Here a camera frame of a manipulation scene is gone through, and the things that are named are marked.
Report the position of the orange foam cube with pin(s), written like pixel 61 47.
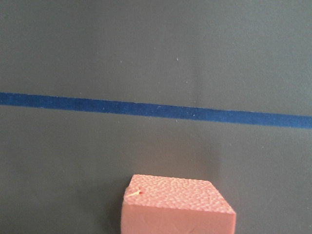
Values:
pixel 169 205

